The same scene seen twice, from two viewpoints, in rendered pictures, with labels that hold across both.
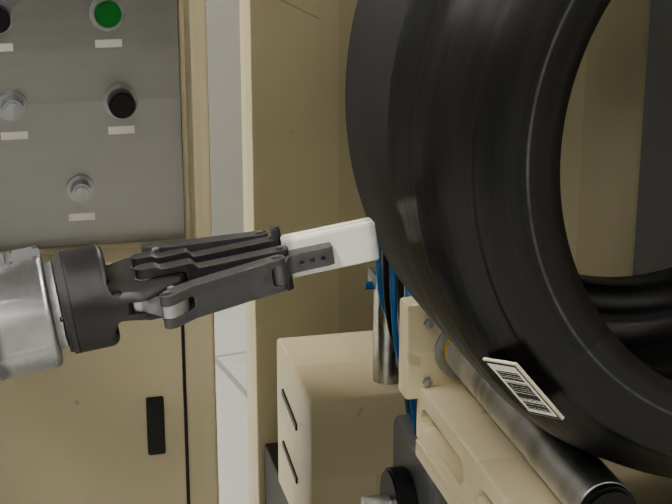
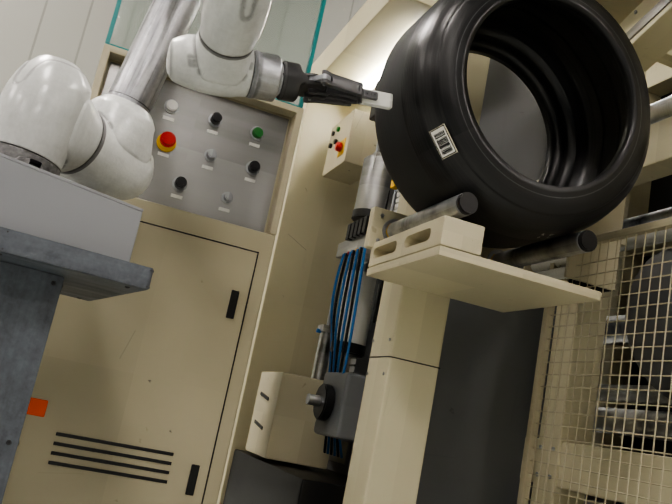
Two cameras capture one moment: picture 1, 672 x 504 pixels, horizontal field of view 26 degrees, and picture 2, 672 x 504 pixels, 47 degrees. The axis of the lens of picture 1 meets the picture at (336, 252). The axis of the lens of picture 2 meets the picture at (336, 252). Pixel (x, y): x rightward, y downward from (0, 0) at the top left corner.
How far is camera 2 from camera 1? 107 cm
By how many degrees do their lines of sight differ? 30
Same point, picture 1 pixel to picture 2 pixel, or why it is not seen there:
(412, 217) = (411, 80)
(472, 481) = (401, 240)
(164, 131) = (266, 186)
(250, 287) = (351, 86)
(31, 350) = (271, 76)
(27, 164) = (208, 180)
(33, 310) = (276, 63)
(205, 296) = (336, 79)
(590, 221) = not seen: hidden behind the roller
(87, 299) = (294, 69)
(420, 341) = (377, 222)
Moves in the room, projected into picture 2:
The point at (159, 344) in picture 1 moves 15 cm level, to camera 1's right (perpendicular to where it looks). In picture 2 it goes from (244, 267) to (300, 279)
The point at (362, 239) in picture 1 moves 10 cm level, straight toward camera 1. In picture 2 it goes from (387, 98) to (396, 77)
